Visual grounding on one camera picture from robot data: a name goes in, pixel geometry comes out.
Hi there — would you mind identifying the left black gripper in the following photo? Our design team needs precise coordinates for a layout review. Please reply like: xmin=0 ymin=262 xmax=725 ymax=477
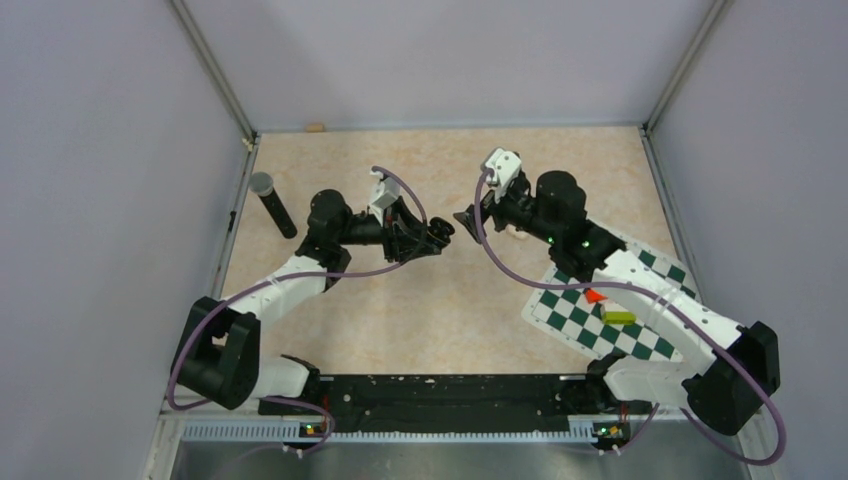
xmin=336 ymin=196 xmax=442 ymax=263

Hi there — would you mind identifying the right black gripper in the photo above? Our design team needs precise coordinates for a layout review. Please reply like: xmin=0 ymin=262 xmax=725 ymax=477
xmin=454 ymin=176 xmax=560 ymax=245

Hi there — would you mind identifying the black earbud charging case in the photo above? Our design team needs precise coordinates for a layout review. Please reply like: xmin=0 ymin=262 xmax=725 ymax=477
xmin=427 ymin=217 xmax=456 ymax=247

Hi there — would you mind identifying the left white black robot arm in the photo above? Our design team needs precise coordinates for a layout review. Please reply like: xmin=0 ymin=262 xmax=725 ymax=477
xmin=166 ymin=189 xmax=455 ymax=414

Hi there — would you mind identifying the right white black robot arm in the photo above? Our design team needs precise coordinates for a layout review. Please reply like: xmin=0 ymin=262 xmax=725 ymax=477
xmin=453 ymin=168 xmax=787 ymax=439

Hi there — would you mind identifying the green white chessboard mat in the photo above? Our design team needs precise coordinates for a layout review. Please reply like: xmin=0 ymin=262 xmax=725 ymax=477
xmin=521 ymin=229 xmax=701 ymax=362

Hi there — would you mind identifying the red block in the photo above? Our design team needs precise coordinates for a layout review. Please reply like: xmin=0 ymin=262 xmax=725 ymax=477
xmin=584 ymin=289 xmax=608 ymax=304

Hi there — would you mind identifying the green white block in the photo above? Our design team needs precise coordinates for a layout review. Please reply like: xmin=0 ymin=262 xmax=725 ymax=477
xmin=600 ymin=302 xmax=637 ymax=325

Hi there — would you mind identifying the black microphone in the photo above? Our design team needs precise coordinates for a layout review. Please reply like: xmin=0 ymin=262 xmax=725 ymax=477
xmin=248 ymin=172 xmax=298 ymax=239

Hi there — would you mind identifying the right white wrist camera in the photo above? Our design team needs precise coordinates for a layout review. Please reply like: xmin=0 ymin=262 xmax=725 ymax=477
xmin=481 ymin=147 xmax=522 ymax=203

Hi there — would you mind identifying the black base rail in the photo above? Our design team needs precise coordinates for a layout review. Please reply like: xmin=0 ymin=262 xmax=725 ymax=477
xmin=300 ymin=374 xmax=652 ymax=434

